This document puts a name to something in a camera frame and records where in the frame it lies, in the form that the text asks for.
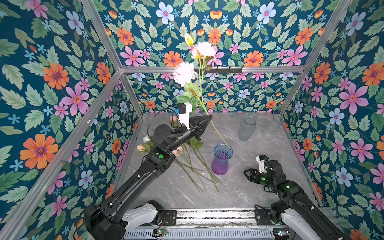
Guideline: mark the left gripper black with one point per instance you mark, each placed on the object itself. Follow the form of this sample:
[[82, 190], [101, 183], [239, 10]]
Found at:
[[195, 127]]

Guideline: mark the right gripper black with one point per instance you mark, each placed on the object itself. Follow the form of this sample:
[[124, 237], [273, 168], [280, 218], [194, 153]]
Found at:
[[253, 173]]

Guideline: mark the pink carnation spray stem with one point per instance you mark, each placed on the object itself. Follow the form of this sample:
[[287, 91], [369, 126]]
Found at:
[[190, 75]]

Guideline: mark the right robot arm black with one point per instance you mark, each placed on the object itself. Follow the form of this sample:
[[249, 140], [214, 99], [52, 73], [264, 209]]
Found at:
[[294, 209]]

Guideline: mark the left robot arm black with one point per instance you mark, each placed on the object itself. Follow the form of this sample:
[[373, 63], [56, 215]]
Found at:
[[111, 219]]

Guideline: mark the purple blue glass vase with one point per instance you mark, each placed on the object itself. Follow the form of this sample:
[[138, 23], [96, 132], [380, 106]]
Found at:
[[220, 164]]

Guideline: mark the clear glass vase far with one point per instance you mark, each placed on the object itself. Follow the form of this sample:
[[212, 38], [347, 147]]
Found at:
[[272, 128]]

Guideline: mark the clear ribbed glass vase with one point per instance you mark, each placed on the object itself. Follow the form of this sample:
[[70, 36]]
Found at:
[[247, 128]]

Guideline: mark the white rose stem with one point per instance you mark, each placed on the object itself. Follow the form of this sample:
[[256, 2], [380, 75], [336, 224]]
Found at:
[[146, 139]]

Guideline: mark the cream peach rose stem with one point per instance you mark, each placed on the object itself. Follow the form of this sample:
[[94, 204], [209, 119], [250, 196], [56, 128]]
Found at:
[[145, 148]]

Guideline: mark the aluminium back crossbar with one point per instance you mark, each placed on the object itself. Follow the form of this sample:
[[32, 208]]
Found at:
[[220, 69]]

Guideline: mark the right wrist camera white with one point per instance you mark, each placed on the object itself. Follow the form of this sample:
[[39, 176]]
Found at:
[[261, 160]]

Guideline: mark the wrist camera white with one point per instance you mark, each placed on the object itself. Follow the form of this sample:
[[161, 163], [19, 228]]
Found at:
[[184, 114], [261, 160]]

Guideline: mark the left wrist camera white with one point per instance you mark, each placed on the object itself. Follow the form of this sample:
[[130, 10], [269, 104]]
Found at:
[[184, 114]]

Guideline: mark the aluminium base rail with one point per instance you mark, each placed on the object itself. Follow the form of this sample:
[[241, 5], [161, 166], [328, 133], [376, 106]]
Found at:
[[223, 224]]

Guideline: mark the aluminium frame post left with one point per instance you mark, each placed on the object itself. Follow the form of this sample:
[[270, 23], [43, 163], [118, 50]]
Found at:
[[98, 24]]

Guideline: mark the aluminium frame post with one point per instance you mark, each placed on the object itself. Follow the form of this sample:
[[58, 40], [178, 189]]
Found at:
[[336, 17], [98, 24]]

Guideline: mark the aluminium frame post right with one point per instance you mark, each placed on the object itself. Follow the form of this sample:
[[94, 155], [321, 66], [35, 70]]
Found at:
[[336, 17]]

